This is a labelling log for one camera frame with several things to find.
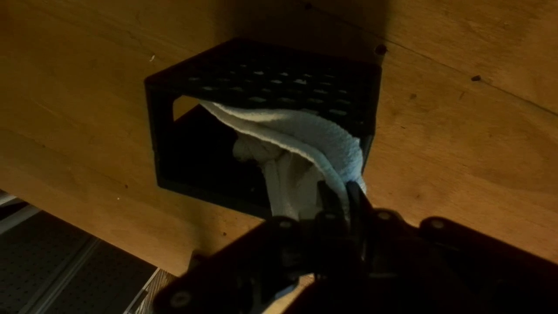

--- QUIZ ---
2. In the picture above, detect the grey towel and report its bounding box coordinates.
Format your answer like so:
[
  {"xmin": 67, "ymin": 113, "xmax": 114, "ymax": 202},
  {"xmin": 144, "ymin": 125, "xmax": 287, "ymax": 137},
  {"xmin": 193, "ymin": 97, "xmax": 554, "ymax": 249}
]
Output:
[{"xmin": 198, "ymin": 99, "xmax": 369, "ymax": 223}]

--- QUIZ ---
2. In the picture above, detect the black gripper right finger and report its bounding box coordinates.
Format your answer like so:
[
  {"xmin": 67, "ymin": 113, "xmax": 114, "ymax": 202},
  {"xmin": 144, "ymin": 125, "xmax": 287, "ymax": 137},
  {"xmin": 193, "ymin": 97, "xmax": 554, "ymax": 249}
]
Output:
[{"xmin": 346, "ymin": 179, "xmax": 558, "ymax": 314}]

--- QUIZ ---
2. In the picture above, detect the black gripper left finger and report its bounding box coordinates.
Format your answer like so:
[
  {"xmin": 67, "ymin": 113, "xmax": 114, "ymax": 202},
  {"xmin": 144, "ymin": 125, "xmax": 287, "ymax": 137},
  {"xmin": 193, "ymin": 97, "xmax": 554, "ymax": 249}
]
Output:
[{"xmin": 151, "ymin": 179, "xmax": 353, "ymax": 314}]

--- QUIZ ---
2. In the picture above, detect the black perforated plastic box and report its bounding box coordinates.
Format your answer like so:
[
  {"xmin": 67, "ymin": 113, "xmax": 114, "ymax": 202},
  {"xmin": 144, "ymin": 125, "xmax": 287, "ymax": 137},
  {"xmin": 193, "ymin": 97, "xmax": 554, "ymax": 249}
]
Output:
[{"xmin": 142, "ymin": 36, "xmax": 383, "ymax": 219}]

